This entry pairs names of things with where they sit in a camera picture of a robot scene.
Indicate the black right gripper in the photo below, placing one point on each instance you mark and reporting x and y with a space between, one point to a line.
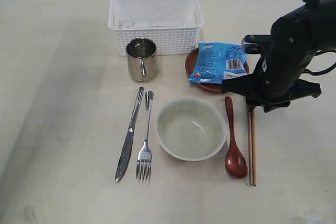
296 39

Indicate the brown wooden chopstick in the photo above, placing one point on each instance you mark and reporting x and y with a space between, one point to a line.
250 155
253 143

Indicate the cream ceramic bowl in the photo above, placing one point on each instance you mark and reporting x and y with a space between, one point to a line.
190 129

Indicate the white perforated plastic basket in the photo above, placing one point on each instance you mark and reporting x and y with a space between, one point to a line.
173 25

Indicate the steel table knife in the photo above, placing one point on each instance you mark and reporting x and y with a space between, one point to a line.
128 142

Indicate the shiny steel cup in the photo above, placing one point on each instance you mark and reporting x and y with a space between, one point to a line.
142 59

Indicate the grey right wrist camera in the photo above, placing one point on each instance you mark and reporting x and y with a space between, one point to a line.
252 44

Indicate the blue snack packet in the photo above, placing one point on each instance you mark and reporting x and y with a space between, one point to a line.
218 64

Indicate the steel table fork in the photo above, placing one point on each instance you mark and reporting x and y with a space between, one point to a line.
143 164

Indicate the dark red wooden spoon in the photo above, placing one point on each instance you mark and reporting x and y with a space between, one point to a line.
235 162

